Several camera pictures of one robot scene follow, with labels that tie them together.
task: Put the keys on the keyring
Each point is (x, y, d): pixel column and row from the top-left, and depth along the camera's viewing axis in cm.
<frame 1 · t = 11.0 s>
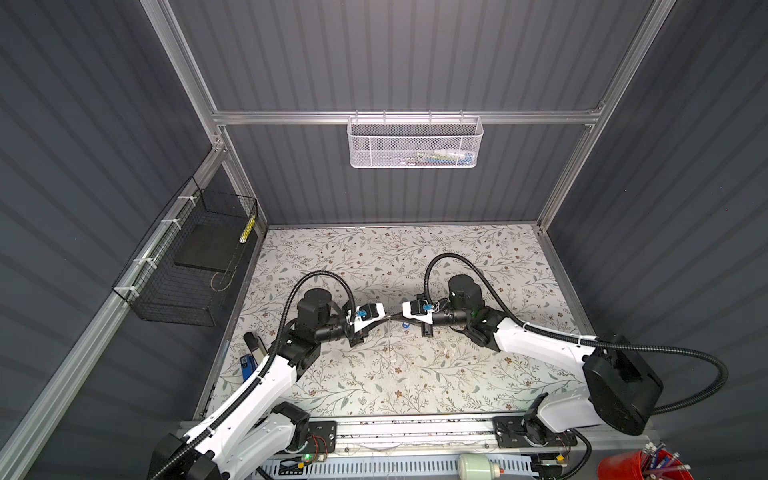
left hand: (384, 312, 74), fingers closed
right hand: (396, 316, 75), fingers closed
black blue handheld device: (251, 344, 86), point 6 cm above the table

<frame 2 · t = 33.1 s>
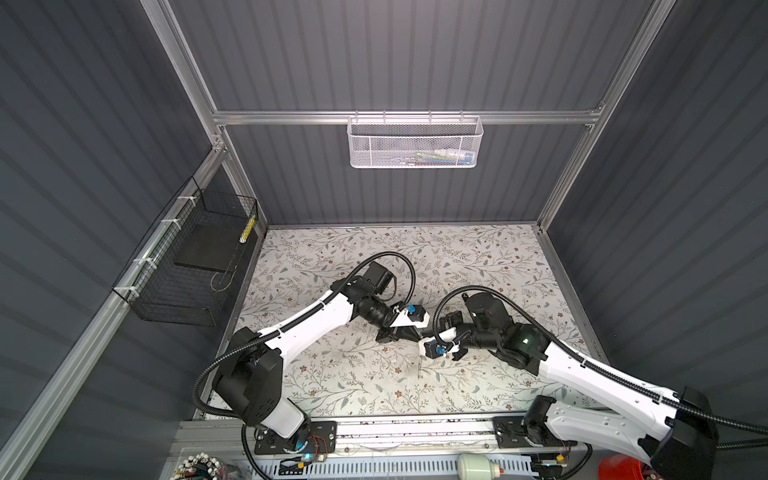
left hand: (417, 334, 76), fingers closed
right hand: (428, 327, 74), fingers closed
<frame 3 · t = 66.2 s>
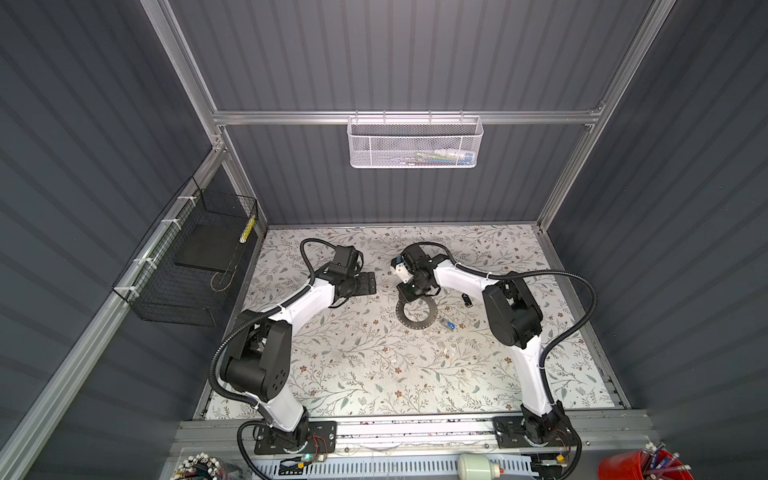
left hand: (364, 283, 93), fingers open
right hand: (405, 297, 100), fingers closed
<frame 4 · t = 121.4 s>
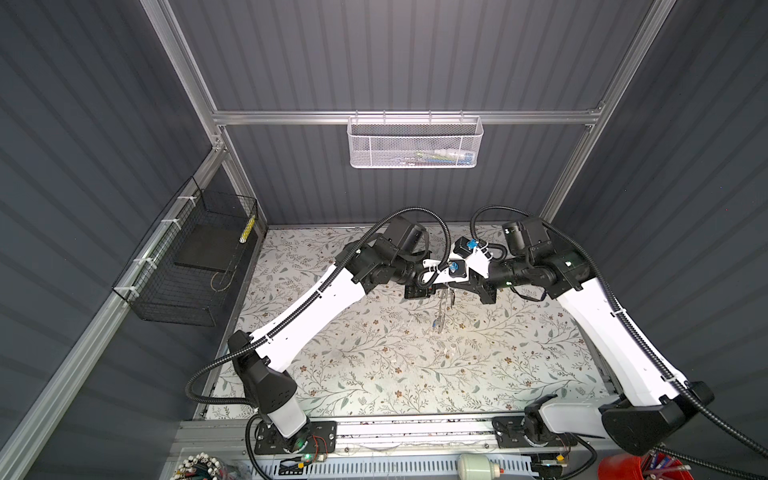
left hand: (444, 276, 68), fingers closed
right hand: (455, 282, 68), fingers closed
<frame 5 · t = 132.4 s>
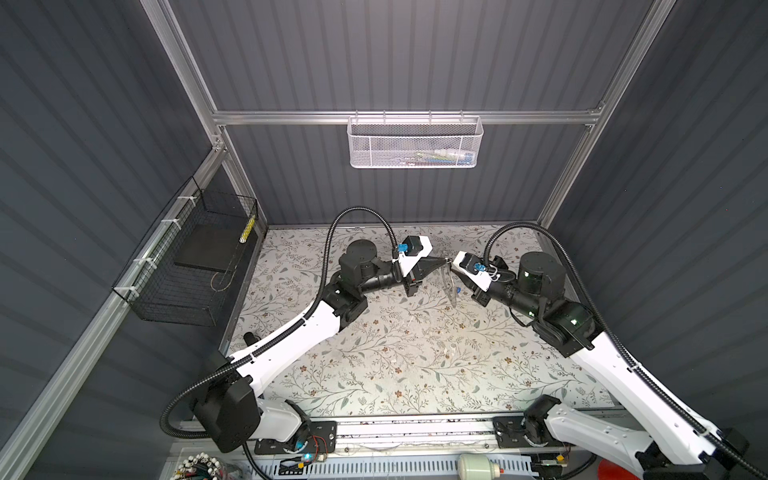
left hand: (444, 258, 65), fingers closed
right hand: (464, 262, 66), fingers open
